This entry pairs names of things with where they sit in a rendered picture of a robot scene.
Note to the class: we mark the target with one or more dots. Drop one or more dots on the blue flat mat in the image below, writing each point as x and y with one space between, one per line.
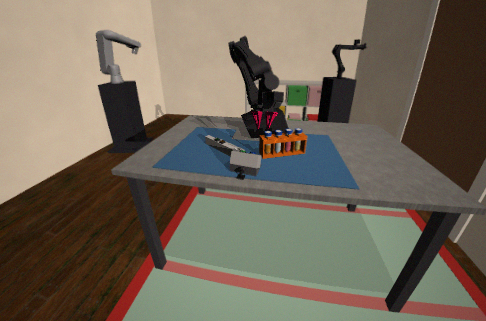
321 165

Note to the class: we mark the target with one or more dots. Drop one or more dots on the orange tube rack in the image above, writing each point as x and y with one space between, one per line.
272 140

